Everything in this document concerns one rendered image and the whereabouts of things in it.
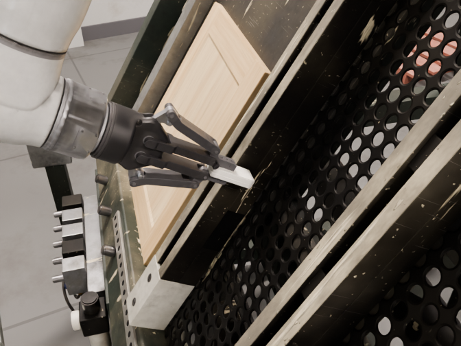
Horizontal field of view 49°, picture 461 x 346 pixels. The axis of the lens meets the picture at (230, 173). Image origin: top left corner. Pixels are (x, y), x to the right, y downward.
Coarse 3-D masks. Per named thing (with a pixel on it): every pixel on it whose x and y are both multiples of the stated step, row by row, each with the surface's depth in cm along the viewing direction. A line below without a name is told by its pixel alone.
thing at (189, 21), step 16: (192, 0) 122; (208, 0) 121; (192, 16) 123; (176, 32) 125; (192, 32) 125; (176, 48) 126; (160, 64) 129; (176, 64) 129; (160, 80) 130; (144, 96) 133; (160, 96) 133; (144, 112) 135
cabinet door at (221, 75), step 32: (224, 32) 106; (192, 64) 117; (224, 64) 102; (256, 64) 90; (192, 96) 112; (224, 96) 98; (224, 128) 94; (192, 160) 102; (160, 192) 112; (192, 192) 99; (160, 224) 106
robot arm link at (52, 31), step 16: (0, 0) 49; (16, 0) 49; (32, 0) 49; (48, 0) 50; (64, 0) 51; (80, 0) 52; (0, 16) 50; (16, 16) 50; (32, 16) 50; (48, 16) 51; (64, 16) 52; (80, 16) 54; (0, 32) 50; (16, 32) 51; (32, 32) 51; (48, 32) 52; (64, 32) 53; (48, 48) 53; (64, 48) 55
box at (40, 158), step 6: (30, 150) 153; (36, 150) 153; (42, 150) 154; (30, 156) 154; (36, 156) 155; (42, 156) 155; (48, 156) 156; (54, 156) 156; (60, 156) 157; (66, 156) 157; (36, 162) 156; (42, 162) 156; (48, 162) 157; (54, 162) 157; (60, 162) 158; (66, 162) 159
